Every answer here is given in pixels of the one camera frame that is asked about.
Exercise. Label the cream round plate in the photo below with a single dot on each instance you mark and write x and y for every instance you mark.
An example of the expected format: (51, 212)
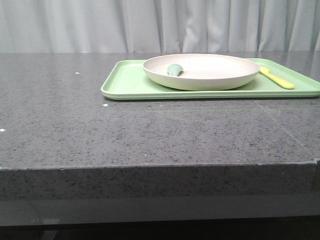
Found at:
(202, 72)

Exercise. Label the yellow plastic fork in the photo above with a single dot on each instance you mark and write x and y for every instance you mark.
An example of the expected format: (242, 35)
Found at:
(278, 80)

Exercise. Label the light green plastic tray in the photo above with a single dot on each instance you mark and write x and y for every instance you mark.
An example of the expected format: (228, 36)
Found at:
(128, 81)

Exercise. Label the teal green plastic utensil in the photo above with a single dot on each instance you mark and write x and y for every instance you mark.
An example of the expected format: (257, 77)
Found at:
(174, 70)

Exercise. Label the white pleated curtain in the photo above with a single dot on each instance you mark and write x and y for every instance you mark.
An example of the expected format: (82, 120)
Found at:
(158, 26)

